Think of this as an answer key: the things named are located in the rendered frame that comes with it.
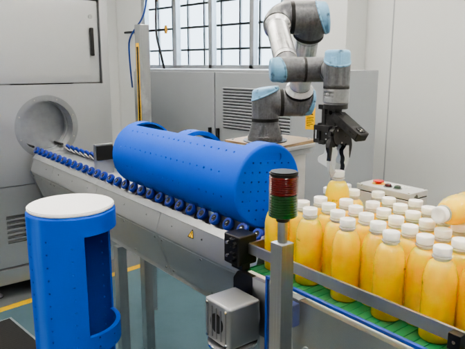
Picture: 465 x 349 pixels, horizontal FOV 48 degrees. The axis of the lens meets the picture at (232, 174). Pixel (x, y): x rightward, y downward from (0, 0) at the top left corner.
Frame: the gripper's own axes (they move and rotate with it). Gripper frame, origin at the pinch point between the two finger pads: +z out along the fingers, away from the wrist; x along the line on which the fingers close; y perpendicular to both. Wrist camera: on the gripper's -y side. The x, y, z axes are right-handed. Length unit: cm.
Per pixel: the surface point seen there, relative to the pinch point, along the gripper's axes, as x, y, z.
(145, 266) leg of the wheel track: 0, 121, 68
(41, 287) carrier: 70, 58, 37
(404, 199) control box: -18.7, -10.5, 9.2
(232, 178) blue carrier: 19.0, 26.3, 3.7
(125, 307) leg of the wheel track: 12, 121, 86
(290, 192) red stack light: 42.1, -23.0, -5.0
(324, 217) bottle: 13.5, -7.2, 9.6
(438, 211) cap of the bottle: 9.5, -37.9, 1.5
